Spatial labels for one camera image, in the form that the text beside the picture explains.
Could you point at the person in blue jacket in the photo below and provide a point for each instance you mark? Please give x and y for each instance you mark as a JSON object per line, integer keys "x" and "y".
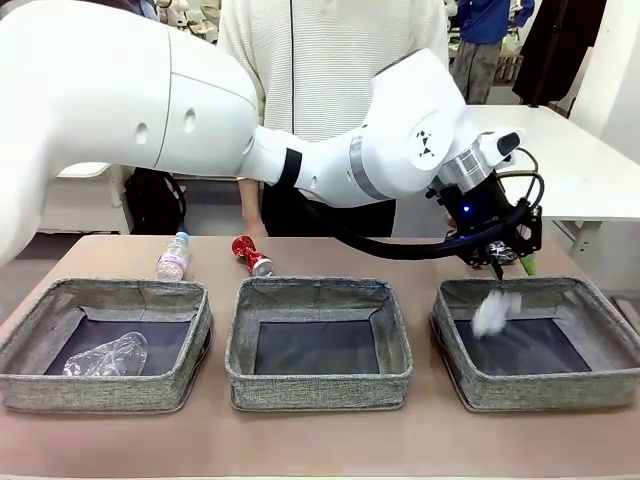
{"x": 487, "y": 30}

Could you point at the white table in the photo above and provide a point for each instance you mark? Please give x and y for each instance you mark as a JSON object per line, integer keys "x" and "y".
{"x": 575, "y": 150}

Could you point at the small pink-label water bottle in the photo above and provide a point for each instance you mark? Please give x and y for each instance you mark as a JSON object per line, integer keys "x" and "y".
{"x": 174, "y": 260}

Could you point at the person in white sweater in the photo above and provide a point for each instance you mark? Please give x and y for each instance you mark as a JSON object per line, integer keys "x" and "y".
{"x": 325, "y": 75}

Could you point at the clear plastic cup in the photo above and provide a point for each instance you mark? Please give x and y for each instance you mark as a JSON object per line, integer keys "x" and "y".
{"x": 110, "y": 355}

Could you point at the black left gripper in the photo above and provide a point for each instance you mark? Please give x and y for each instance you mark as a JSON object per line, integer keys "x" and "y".
{"x": 480, "y": 210}

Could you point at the hanging black coat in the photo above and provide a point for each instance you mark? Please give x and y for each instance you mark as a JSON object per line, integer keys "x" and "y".
{"x": 555, "y": 50}

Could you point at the person's right forearm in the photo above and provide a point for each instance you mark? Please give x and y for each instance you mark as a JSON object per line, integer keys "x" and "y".
{"x": 248, "y": 195}

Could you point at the person's right hand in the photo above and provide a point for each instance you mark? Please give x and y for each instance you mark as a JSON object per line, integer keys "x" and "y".
{"x": 254, "y": 225}

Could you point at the crushed red drink can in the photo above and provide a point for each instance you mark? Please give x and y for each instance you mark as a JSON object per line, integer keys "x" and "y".
{"x": 252, "y": 255}

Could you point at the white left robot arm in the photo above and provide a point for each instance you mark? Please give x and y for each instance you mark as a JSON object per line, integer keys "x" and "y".
{"x": 125, "y": 100}

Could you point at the white paper ball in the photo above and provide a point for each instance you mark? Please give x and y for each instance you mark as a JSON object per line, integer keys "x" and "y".
{"x": 495, "y": 310}

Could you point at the grey fabric basket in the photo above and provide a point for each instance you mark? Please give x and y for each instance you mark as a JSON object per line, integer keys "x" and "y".
{"x": 100, "y": 395}
{"x": 550, "y": 395}
{"x": 320, "y": 392}

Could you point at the black trousers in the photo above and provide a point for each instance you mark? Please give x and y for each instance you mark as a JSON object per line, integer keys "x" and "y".
{"x": 280, "y": 220}

